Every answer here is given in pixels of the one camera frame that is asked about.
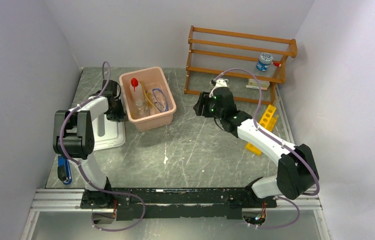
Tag white bin lid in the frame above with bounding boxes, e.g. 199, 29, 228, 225
92, 115, 126, 151

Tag amber rubber tubing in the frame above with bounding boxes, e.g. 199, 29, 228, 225
140, 81, 155, 110

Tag blue safety glasses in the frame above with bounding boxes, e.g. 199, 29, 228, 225
152, 88, 169, 113

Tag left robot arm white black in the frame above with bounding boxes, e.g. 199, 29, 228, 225
52, 80, 126, 208

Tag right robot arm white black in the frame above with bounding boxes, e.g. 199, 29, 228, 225
193, 87, 320, 207

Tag red cap wash bottle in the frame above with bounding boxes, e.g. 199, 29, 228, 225
130, 78, 145, 105

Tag pink plastic bin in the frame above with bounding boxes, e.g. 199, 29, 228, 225
119, 66, 177, 132

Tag yellow test tube rack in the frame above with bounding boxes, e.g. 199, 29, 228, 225
245, 105, 279, 156

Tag wooden shelf rack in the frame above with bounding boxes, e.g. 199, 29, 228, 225
184, 25, 298, 105

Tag blue white jar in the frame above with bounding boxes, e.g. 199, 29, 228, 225
256, 52, 273, 72

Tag blue tool at table edge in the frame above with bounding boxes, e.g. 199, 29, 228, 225
57, 154, 73, 185

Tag red capped tube on shelf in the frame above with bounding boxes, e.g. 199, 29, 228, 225
272, 62, 281, 67

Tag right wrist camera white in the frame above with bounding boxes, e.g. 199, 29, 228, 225
209, 78, 229, 98

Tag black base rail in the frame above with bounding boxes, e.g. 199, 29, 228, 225
79, 187, 277, 221

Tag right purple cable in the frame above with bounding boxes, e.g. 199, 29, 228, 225
212, 68, 321, 231

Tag aluminium frame rail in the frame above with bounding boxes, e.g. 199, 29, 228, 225
21, 188, 331, 240

